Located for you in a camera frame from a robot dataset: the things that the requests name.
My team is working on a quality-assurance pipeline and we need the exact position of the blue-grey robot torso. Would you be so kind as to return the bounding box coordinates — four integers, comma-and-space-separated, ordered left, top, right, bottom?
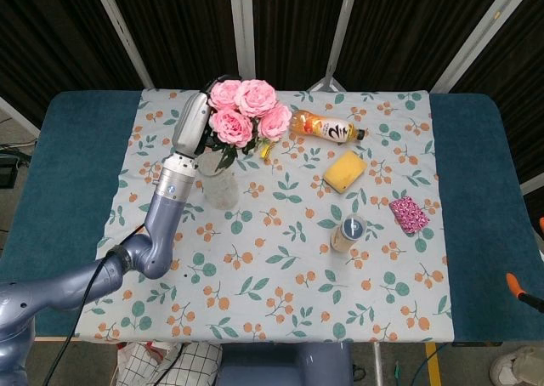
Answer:
216, 341, 354, 386

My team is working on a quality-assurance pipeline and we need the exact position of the black box on floor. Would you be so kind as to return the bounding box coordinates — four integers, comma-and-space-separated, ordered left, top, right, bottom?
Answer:
0, 154, 19, 188

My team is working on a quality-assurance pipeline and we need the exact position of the yellow sponge green scrub pad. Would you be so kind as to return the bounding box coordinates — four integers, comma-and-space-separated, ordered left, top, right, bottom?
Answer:
322, 149, 369, 194

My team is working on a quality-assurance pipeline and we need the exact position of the pink patterned packet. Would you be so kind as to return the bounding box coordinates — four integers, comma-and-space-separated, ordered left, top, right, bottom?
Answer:
388, 196, 430, 235

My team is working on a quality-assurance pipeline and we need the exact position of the pink rose bouquet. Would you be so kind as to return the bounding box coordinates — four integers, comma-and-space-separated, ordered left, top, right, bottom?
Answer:
207, 78, 294, 173

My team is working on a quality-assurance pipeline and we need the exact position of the teal table cover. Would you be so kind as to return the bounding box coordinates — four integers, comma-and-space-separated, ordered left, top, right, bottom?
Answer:
0, 88, 544, 347

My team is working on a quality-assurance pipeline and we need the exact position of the white table leg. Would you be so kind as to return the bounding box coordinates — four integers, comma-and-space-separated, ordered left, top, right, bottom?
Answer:
372, 342, 384, 386

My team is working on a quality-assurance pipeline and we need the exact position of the clear textured glass vase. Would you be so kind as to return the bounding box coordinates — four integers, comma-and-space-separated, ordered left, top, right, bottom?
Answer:
195, 146, 241, 211

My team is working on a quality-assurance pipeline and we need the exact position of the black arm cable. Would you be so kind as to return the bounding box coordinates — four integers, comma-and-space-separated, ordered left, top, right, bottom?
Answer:
41, 256, 112, 386

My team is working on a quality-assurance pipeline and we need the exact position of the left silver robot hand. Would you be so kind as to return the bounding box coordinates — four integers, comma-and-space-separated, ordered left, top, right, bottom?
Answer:
171, 75, 244, 156

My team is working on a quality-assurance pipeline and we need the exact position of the white black checkered bag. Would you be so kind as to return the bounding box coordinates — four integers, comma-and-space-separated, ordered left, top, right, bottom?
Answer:
116, 340, 224, 386

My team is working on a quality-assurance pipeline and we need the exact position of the orange juice bottle black cap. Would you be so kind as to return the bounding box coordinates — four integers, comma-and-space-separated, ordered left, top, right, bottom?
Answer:
289, 109, 367, 145

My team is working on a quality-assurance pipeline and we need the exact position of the white tablecloth orange fruit print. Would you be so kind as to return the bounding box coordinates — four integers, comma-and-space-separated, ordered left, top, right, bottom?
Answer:
74, 88, 456, 344

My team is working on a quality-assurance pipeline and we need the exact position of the white shoe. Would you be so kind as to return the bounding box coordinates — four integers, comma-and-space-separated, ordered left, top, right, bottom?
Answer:
488, 345, 544, 386

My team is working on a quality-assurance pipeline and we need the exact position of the white frame post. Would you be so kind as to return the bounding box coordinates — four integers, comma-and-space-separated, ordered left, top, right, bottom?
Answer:
308, 0, 363, 93
88, 0, 155, 90
428, 0, 524, 94
228, 0, 257, 81

